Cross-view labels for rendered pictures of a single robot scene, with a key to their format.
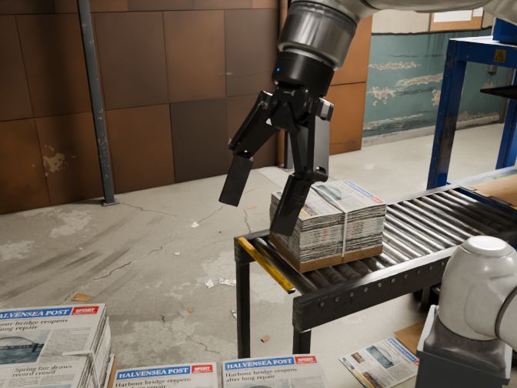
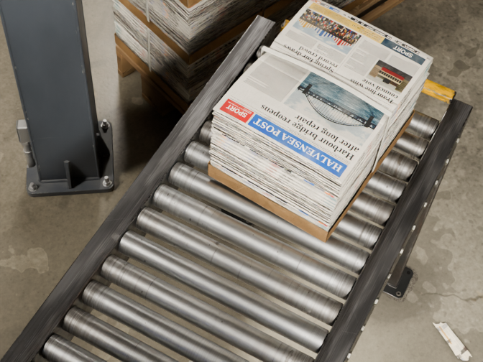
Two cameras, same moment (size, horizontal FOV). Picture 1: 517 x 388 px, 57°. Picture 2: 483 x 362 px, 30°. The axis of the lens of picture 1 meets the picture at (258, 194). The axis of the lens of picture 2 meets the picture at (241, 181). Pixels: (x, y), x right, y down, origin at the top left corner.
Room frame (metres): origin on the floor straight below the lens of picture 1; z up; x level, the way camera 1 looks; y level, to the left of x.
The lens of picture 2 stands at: (2.56, -1.11, 2.36)
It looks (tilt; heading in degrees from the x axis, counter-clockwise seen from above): 56 degrees down; 141
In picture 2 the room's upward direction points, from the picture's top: 5 degrees clockwise
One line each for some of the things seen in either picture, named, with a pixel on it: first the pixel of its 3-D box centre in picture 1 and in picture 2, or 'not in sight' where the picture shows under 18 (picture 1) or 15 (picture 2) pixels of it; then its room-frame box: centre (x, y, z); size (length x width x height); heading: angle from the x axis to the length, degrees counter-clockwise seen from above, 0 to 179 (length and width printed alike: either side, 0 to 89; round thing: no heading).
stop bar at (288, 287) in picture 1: (263, 262); (366, 60); (1.62, -0.02, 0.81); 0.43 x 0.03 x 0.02; 27
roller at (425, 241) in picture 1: (405, 232); (205, 316); (1.95, -0.67, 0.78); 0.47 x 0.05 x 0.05; 27
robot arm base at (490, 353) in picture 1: (469, 324); not in sight; (0.98, -0.53, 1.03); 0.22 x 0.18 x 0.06; 152
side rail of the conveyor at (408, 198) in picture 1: (358, 219); (336, 354); (2.14, -0.50, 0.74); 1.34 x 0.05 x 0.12; 117
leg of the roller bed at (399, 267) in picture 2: (243, 323); (415, 217); (1.84, 0.07, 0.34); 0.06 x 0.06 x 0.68; 27
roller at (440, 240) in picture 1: (416, 229); (187, 343); (1.98, -0.73, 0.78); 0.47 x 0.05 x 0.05; 27
